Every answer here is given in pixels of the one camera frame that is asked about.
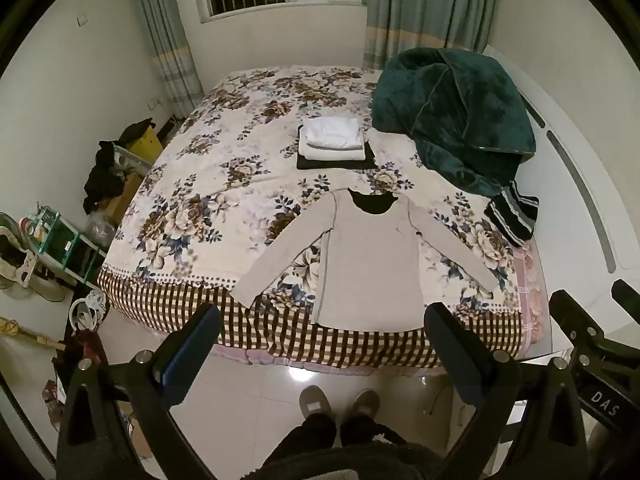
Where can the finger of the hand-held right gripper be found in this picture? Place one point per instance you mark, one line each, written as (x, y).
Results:
(570, 317)
(627, 296)

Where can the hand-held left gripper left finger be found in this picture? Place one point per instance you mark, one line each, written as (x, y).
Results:
(191, 355)

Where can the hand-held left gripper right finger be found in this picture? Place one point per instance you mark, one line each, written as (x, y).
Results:
(449, 355)

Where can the beige long-sleeve shirt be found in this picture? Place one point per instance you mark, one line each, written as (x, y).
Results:
(370, 270)

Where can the yellow box with black clothes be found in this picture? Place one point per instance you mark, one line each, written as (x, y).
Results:
(105, 175)

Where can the grey slipper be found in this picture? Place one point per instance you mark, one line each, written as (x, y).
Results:
(315, 400)
(366, 402)

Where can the black white striped garment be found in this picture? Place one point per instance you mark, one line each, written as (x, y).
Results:
(512, 215)

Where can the person's black trouser legs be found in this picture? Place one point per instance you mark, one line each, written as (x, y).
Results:
(312, 435)

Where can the person's dark fleece top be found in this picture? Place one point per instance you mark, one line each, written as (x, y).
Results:
(350, 465)

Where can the clear plastic bag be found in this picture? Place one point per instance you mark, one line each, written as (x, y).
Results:
(100, 230)

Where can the green storage rack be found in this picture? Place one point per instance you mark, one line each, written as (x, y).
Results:
(65, 245)

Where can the cardboard box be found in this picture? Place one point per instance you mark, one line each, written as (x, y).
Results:
(127, 190)

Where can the white bed headboard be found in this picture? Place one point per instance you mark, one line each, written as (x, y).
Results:
(575, 125)

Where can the bed with floral quilt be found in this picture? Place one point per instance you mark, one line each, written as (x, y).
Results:
(210, 160)

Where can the floor fan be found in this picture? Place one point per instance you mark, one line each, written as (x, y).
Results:
(15, 260)

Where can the folded black garment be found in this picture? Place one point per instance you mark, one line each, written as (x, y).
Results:
(370, 160)

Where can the folded cream garment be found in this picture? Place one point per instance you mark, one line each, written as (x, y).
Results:
(325, 154)

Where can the dark green plush blanket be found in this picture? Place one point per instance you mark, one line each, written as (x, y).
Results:
(450, 110)

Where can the folded white garment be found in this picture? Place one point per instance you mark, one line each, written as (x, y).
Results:
(331, 131)

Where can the grey-green curtain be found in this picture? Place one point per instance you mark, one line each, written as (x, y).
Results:
(162, 25)
(425, 5)

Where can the wall socket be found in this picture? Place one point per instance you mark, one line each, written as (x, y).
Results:
(155, 105)

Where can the wall switch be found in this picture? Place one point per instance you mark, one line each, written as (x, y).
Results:
(83, 20)

